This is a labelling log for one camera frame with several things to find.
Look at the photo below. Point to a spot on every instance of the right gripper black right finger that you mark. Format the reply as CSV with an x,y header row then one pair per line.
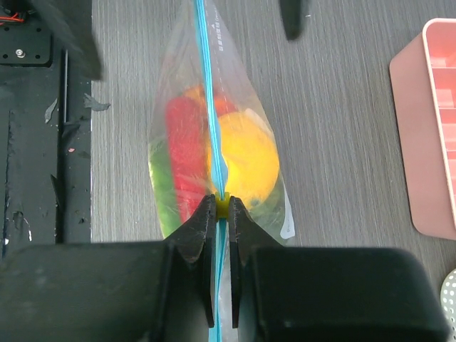
x,y
327,293

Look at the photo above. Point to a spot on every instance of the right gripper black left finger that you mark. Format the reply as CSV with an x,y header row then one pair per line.
x,y
127,291

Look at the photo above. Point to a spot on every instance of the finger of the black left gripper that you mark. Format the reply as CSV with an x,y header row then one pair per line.
x,y
295,15
71,22

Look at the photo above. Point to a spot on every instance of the toy watermelon slice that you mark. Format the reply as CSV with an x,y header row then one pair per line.
x,y
177,161

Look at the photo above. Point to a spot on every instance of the yellow toy mango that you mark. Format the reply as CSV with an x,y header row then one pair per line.
x,y
250,153

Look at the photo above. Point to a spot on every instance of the clear zip top bag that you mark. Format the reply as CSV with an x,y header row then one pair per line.
x,y
202,62

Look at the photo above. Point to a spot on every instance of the pink divided tray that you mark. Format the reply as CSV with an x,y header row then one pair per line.
x,y
423,84

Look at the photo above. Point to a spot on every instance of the white perforated basket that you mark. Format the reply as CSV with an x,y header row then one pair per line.
x,y
448,302

